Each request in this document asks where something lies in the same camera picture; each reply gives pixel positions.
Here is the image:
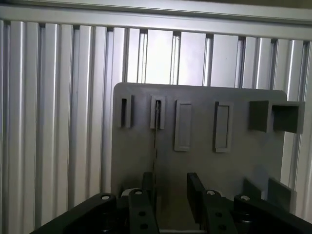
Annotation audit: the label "gray plastic parts rack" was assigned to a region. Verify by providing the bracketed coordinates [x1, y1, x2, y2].
[111, 82, 306, 234]

